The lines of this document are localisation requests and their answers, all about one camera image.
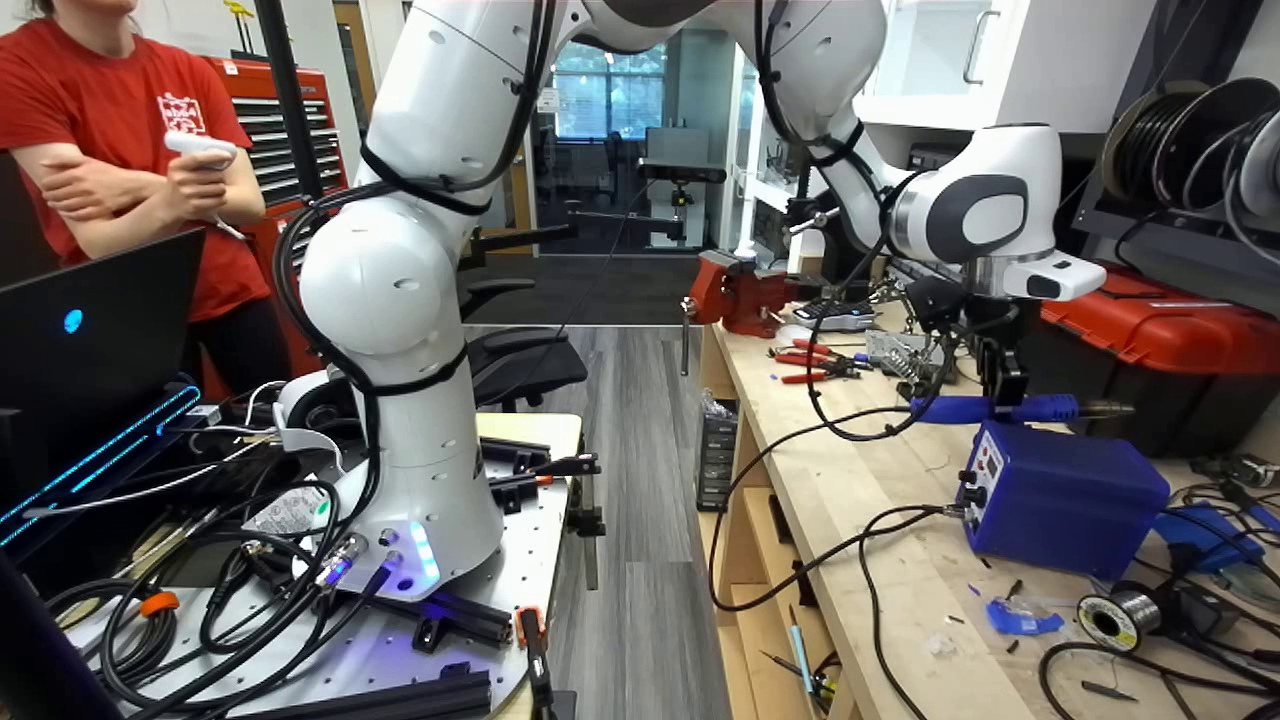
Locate blue soldering iron holder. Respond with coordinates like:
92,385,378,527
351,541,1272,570
1152,502,1272,576

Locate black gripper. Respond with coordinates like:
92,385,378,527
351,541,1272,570
910,280,1034,410

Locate tangled black cable bundle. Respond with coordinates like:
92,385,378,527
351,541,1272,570
44,385,403,720

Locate metal helping hand clips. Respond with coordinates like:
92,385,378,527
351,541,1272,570
864,312,943,395

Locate black station power cable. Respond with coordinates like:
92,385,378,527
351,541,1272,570
851,514,937,720

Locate red handled tool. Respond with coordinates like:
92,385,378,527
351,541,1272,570
514,606,560,720

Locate solder wire spool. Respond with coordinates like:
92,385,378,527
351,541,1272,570
1074,590,1162,656

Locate red bench vise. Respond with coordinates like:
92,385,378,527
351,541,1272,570
682,251,802,340

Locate blue tape scrap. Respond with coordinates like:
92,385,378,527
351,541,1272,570
984,596,1072,639

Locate person in red shirt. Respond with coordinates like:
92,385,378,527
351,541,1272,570
0,0,296,405

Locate red tool chest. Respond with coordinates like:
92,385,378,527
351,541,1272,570
213,56,341,207

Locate blue soldering station box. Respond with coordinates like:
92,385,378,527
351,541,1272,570
955,420,1177,583

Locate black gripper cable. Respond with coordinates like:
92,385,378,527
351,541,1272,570
752,0,953,449

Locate black vertical pole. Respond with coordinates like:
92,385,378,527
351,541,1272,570
252,0,330,205

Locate person's right hand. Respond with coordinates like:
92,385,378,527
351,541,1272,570
163,139,248,226

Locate black office chair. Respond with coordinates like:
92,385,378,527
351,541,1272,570
456,273,593,412

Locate black power strip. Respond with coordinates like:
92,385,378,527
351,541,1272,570
693,405,739,518

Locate black clamp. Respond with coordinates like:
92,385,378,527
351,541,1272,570
475,438,605,518

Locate white handheld controller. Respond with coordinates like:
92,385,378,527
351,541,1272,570
159,130,239,170

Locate white wall cabinet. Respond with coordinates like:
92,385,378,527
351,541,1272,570
851,0,1158,136

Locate black spool rack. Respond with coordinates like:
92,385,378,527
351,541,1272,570
1072,0,1280,321

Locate black box with blue trim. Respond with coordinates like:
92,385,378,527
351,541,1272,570
0,379,202,558

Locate black laptop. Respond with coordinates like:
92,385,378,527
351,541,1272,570
0,228,213,514

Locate black soldering iron cable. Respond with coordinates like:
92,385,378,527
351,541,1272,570
702,405,964,621

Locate red handled pliers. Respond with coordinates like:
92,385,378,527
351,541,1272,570
768,340,854,387

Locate red and black toolbox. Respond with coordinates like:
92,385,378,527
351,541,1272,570
1023,273,1280,457

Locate black wire spool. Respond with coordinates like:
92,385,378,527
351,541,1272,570
1230,114,1280,234
1104,85,1213,217
1152,75,1280,217

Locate person's left forearm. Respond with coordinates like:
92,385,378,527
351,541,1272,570
64,186,270,263

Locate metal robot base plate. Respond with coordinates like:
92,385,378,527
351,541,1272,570
64,410,593,720

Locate person's right forearm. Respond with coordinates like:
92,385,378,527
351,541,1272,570
16,139,182,226

